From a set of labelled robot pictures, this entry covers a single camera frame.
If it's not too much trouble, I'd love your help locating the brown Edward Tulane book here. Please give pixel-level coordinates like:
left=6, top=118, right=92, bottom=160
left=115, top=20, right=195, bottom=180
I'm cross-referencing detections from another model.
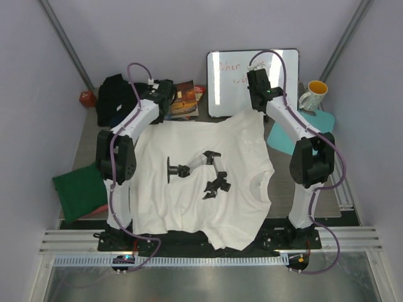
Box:
left=168, top=79, right=200, bottom=118

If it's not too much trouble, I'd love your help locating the blue Nineteen Eighty-Four book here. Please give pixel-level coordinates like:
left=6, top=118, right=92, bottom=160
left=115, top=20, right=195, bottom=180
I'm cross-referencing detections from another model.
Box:
left=163, top=113, right=199, bottom=121

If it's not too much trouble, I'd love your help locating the red Treehouse book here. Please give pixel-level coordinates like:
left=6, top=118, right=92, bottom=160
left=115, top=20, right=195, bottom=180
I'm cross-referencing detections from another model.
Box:
left=171, top=85, right=207, bottom=120

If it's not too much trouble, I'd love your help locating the white t-shirt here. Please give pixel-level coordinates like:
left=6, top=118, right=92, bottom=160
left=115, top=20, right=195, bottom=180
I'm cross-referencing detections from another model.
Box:
left=130, top=109, right=275, bottom=250

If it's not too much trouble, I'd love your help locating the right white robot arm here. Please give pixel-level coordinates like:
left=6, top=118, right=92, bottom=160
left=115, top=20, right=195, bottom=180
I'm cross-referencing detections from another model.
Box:
left=247, top=67, right=334, bottom=249

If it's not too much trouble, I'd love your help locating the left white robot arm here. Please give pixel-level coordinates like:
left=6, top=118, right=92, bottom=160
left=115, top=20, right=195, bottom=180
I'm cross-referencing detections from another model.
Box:
left=95, top=75, right=176, bottom=252

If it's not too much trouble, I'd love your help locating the white whiteboard with writing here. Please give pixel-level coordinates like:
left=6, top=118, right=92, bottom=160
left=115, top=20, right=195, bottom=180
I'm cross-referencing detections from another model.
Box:
left=207, top=48, right=300, bottom=118

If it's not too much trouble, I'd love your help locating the black t-shirt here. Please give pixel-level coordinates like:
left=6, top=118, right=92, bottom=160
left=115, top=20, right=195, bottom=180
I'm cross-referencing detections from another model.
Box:
left=95, top=74, right=153, bottom=128

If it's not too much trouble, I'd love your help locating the white mug yellow inside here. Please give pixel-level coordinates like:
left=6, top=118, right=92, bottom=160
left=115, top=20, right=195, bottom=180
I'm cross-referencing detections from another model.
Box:
left=298, top=80, right=328, bottom=112

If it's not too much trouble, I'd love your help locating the teal cutting board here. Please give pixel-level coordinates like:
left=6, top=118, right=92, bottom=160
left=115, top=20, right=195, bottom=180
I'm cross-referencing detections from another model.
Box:
left=267, top=110, right=335, bottom=155

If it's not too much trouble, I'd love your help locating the red cube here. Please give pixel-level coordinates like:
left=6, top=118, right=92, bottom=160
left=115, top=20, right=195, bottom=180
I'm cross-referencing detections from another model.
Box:
left=79, top=91, right=97, bottom=108

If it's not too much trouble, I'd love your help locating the folded pink t-shirt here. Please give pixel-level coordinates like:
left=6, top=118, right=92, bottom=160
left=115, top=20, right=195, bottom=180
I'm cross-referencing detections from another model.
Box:
left=82, top=204, right=108, bottom=219

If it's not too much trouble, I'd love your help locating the folded green t-shirt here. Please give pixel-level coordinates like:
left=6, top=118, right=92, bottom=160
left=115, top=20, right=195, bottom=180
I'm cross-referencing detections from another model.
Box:
left=52, top=163, right=108, bottom=223

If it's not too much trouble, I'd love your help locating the right aluminium frame post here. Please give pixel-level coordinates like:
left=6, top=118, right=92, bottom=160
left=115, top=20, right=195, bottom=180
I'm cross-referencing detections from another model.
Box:
left=319, top=0, right=374, bottom=82

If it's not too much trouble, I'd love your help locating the aluminium frame post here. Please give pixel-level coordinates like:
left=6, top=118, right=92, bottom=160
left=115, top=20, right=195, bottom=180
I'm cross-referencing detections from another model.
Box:
left=37, top=0, right=95, bottom=91
left=319, top=0, right=374, bottom=82

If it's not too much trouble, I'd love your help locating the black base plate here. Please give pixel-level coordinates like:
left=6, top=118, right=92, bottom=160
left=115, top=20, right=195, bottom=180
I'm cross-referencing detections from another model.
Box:
left=59, top=216, right=322, bottom=257

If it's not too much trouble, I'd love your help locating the left aluminium frame post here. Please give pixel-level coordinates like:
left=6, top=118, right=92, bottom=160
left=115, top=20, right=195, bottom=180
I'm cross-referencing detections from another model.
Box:
left=37, top=0, right=95, bottom=91

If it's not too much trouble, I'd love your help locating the slotted cable duct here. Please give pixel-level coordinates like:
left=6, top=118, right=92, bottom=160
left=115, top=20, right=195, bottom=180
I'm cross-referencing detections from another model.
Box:
left=54, top=254, right=289, bottom=267

